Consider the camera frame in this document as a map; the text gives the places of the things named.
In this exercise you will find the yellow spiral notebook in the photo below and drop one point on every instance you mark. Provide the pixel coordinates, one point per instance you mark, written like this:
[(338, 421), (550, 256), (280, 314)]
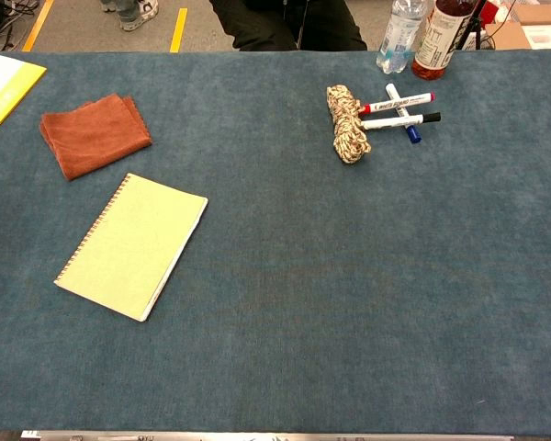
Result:
[(133, 248)]

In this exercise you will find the blue felt table cover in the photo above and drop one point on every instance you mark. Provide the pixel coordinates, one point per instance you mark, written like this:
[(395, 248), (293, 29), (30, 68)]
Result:
[(303, 275)]

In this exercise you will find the black whiteboard marker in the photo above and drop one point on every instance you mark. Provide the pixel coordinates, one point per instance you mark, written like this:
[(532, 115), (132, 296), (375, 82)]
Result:
[(395, 121)]

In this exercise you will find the blue whiteboard marker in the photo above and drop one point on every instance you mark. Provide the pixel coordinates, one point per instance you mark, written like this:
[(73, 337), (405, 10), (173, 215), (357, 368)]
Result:
[(413, 134)]

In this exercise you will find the red whiteboard marker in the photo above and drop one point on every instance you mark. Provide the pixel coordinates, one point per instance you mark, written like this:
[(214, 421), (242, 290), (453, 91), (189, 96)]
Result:
[(397, 103)]

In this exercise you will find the seated person black trousers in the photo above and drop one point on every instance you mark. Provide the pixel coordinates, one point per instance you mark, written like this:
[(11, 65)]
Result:
[(266, 23)]

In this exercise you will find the folded brown cloth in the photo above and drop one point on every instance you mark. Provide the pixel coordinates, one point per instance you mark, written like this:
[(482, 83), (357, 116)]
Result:
[(94, 135)]

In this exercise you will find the yellow floor tape strip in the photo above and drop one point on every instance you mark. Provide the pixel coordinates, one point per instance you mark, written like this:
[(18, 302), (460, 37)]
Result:
[(179, 30), (37, 25)]

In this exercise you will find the clear plastic water bottle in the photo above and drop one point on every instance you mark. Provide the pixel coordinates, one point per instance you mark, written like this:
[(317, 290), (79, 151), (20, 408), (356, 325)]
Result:
[(399, 41)]

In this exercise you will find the amber drink bottle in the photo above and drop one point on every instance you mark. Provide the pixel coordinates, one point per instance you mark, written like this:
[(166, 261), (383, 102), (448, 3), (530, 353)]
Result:
[(436, 46)]

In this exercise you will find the standing person grey shoes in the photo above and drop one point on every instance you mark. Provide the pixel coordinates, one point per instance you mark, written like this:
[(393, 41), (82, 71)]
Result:
[(138, 16)]

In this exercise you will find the black tripod stand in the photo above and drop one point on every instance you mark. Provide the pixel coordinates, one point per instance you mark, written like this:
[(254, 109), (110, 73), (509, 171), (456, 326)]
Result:
[(474, 27)]

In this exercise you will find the brown cardboard box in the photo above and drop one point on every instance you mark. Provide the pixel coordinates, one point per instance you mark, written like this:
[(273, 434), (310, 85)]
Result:
[(507, 37)]

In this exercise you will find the yellow and white booklet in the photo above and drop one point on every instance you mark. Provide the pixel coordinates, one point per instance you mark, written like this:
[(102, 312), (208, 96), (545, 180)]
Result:
[(4, 87)]

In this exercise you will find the white box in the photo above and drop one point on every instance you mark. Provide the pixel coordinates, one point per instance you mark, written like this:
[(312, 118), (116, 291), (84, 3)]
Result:
[(548, 37)]

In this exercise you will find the metal table edge rail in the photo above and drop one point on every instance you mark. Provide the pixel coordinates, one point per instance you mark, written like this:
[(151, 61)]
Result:
[(257, 436)]

